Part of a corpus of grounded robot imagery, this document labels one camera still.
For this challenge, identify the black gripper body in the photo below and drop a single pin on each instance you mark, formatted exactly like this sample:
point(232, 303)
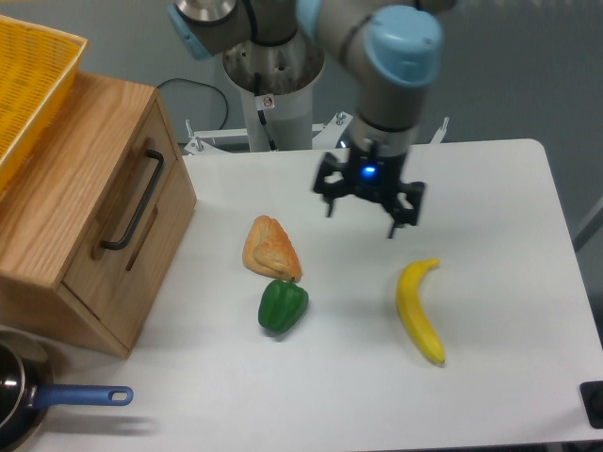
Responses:
point(375, 162)

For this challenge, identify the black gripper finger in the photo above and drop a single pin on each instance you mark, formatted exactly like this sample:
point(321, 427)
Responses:
point(332, 181)
point(403, 205)

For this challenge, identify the wooden top drawer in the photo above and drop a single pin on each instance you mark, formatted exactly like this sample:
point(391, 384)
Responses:
point(132, 240)

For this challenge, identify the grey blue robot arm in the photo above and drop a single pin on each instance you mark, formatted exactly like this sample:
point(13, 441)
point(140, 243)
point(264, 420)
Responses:
point(392, 49)

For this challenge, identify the wooden drawer cabinet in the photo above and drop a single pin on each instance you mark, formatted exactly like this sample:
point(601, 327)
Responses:
point(49, 207)

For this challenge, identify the yellow banana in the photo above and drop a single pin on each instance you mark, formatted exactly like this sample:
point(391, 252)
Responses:
point(411, 312)

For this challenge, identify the toy pastry bread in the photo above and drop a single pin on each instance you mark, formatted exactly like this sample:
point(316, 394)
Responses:
point(269, 252)

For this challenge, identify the green bell pepper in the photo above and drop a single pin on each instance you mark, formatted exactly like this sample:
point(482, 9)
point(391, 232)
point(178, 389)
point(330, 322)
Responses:
point(282, 305)

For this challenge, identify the black corner object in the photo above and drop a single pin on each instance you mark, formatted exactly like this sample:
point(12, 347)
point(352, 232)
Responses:
point(591, 394)

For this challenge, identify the yellow plastic basket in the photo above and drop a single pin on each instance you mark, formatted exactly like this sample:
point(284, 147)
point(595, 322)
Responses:
point(38, 67)

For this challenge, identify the white metal base frame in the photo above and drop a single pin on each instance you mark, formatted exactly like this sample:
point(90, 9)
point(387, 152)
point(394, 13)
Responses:
point(325, 136)

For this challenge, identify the black pan blue handle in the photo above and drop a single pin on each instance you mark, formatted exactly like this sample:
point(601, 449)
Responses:
point(28, 390)

